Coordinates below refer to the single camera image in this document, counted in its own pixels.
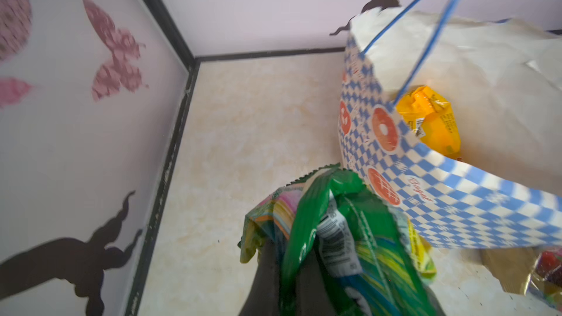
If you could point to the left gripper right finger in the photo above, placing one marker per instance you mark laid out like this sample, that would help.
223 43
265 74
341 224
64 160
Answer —
312 298

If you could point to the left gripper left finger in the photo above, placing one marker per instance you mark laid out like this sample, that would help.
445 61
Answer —
264 295

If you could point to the green striped snack packet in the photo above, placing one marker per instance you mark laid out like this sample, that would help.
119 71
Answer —
372 260

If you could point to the yellow snack packet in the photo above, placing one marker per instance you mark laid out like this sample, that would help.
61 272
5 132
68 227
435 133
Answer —
430 116

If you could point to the gold candy bag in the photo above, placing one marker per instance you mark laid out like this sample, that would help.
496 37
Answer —
527 271

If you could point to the blue checkered paper bag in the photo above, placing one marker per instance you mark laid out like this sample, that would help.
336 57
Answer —
457 123

